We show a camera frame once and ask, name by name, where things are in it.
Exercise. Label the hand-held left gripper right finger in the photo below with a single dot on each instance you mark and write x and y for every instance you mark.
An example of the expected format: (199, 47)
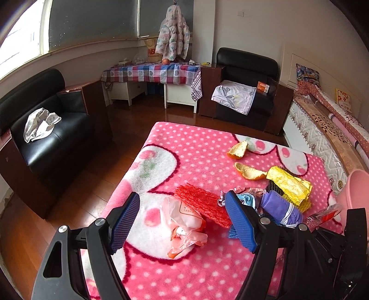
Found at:
(239, 222)

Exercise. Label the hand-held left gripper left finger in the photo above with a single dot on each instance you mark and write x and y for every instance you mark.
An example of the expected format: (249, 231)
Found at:
(125, 222)

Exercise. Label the blue knitted cloth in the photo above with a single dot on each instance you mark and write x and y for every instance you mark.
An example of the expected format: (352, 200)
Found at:
(250, 199)

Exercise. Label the purple cloth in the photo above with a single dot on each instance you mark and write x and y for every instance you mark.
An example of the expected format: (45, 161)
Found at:
(274, 204)

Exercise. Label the red foam net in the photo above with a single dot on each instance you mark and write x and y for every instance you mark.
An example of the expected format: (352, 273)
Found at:
(199, 199)

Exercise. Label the black foam net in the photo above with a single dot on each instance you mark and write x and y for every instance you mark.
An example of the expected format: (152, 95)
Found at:
(271, 186)

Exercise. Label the long orange peel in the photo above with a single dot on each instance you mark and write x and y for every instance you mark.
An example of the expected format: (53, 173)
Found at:
(249, 171)

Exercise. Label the white and orange plastic bag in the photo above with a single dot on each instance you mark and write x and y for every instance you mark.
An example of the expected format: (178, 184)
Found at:
(187, 219)

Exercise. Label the clear printed plastic wrapper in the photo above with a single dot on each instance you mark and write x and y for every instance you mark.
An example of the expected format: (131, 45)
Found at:
(325, 213)

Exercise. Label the yellow foil wrapper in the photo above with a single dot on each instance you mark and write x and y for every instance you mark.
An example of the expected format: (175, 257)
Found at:
(288, 184)

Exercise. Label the yellow foam net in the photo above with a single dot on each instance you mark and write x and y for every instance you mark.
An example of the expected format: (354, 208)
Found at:
(299, 206)

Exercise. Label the pink plastic basin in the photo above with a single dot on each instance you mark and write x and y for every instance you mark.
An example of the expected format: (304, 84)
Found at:
(357, 190)

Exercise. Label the small orange peel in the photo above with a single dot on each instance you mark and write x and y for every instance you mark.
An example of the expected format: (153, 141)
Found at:
(239, 150)

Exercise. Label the pink polka dot blanket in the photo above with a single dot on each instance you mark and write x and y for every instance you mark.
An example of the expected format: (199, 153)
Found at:
(187, 161)

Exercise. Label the black leather sofa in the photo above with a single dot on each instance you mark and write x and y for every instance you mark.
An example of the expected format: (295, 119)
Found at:
(57, 141)

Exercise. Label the white quilted mattress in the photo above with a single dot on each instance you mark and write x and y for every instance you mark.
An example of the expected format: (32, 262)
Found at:
(314, 138)

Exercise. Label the brown wooden side cabinet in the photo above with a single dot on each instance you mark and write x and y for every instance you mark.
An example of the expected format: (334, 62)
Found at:
(279, 109)
(210, 89)

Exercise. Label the bed with patterned bedding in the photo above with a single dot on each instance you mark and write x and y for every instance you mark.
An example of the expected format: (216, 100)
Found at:
(340, 135)

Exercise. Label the floral white cloth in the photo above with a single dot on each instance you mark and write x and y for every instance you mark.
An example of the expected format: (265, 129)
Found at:
(233, 96)

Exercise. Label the white crumpled cloth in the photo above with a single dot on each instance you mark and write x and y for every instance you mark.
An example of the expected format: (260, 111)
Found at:
(40, 124)

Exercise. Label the orange box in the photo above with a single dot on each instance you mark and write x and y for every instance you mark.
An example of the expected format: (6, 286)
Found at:
(263, 87)

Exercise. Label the white desk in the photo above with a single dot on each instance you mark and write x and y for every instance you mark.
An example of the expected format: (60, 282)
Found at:
(178, 95)

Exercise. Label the red dotted rolled quilt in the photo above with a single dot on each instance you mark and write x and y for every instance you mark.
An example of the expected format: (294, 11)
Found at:
(346, 118)

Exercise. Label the plaid covered table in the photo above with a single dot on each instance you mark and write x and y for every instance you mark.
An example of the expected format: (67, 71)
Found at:
(150, 72)

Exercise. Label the tissue box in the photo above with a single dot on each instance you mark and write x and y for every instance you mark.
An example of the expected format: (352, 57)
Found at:
(124, 61)

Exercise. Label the yellow flowered cushion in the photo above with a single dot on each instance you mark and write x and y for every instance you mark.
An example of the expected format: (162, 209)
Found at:
(343, 99)

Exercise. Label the black leather armchair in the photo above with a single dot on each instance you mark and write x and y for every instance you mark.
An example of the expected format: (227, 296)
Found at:
(245, 60)

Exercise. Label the clear plastic bag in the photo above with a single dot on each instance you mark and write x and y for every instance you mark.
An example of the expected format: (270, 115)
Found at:
(139, 59)

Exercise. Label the colourful printed pillow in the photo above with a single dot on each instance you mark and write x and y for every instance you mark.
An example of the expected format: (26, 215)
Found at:
(308, 73)

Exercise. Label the orange fruit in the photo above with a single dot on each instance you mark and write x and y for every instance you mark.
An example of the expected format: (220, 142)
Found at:
(166, 61)

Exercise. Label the beige paper bag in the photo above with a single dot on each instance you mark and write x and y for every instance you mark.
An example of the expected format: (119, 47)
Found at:
(151, 50)

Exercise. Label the white bed headboard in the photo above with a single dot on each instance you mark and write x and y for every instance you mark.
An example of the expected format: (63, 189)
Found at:
(299, 54)

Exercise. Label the pale printed puffer jacket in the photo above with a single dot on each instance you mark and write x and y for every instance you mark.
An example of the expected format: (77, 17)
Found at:
(173, 31)

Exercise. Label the window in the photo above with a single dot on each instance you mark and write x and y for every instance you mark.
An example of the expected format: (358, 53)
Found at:
(86, 23)

